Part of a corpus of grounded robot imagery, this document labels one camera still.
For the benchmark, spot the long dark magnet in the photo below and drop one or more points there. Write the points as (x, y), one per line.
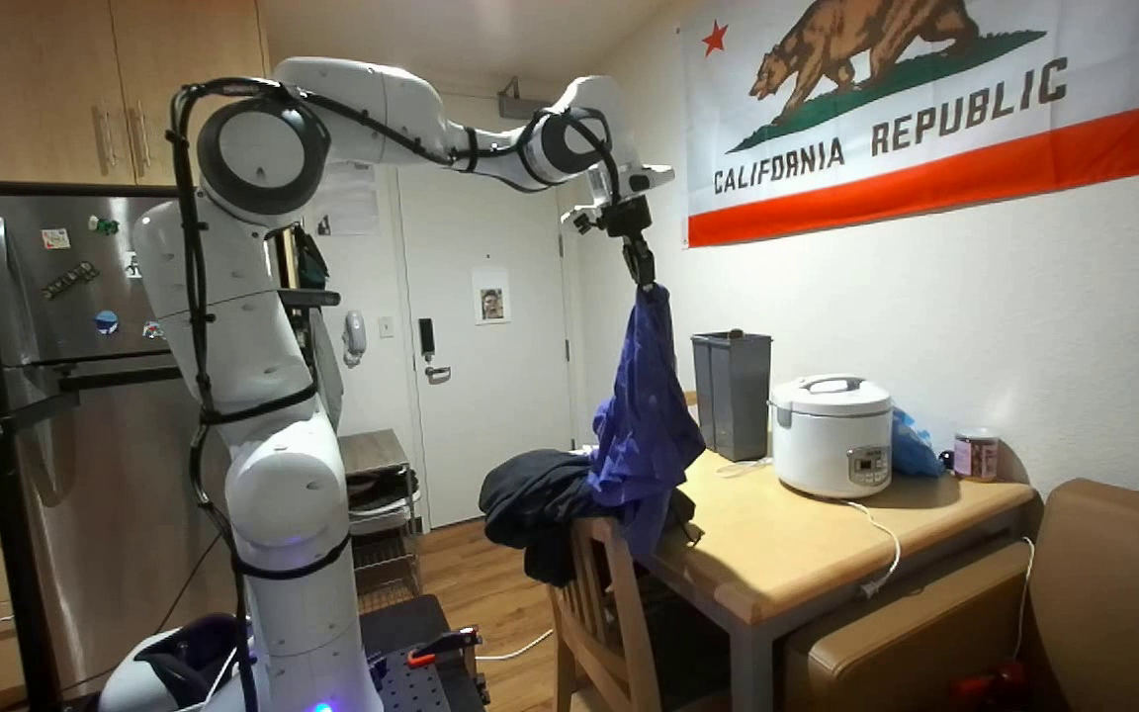
(73, 281)

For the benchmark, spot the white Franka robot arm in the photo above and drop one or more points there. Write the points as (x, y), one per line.
(286, 501)

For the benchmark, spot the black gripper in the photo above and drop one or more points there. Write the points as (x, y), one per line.
(626, 216)

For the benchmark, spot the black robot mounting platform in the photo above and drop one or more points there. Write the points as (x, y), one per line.
(432, 678)

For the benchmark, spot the wooden wall cabinet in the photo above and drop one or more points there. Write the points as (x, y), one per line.
(29, 91)

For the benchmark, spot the round blue magnet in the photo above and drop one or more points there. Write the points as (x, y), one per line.
(109, 322)

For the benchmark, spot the white wall intercom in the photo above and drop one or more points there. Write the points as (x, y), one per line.
(353, 339)

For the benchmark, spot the colourful oval magnet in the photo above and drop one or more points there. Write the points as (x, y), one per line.
(150, 330)

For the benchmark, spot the green magnet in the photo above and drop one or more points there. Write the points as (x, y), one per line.
(100, 224)

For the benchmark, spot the light wooden table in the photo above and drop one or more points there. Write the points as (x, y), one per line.
(780, 538)

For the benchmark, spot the black door keypad lock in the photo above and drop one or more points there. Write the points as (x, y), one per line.
(425, 339)

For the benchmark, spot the black hanging bag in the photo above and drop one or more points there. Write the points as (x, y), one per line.
(311, 264)

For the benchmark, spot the white rounded bag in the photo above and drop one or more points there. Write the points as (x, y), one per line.
(148, 675)

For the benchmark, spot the blue t-shirt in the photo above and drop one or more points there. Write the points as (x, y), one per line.
(649, 410)

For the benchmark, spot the metal shelf cart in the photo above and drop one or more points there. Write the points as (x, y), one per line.
(376, 488)

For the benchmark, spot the paper notice on door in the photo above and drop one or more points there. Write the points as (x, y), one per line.
(492, 302)

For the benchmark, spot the white red rectangular magnet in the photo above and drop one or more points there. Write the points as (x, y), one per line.
(58, 240)

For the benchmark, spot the black jacket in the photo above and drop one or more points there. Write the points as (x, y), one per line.
(537, 507)

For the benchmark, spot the black bar-shaped stereo camera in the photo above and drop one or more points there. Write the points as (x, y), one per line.
(318, 297)

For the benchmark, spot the blue plastic bag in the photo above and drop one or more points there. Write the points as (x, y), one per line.
(916, 450)

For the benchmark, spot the grey door closer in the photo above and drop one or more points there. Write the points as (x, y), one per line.
(525, 99)

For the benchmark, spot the red object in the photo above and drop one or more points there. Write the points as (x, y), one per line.
(989, 690)

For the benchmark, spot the white rice cooker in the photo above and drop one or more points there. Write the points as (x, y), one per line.
(833, 438)

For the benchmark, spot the brown armchair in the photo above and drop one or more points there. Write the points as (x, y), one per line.
(1109, 596)

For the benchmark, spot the orange black clamp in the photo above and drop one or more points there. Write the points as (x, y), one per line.
(446, 649)

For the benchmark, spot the dark grey bin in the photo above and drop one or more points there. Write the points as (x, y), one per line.
(733, 397)

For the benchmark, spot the California Republic flag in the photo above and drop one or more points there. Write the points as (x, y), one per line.
(937, 170)

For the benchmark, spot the wooden chair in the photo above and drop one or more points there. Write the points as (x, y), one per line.
(596, 619)

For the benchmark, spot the white paper wall notice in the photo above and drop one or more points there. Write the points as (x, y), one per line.
(353, 213)

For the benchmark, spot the white door with closer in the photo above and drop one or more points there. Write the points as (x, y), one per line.
(504, 422)

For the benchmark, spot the stainless steel refrigerator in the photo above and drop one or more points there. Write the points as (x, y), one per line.
(95, 529)

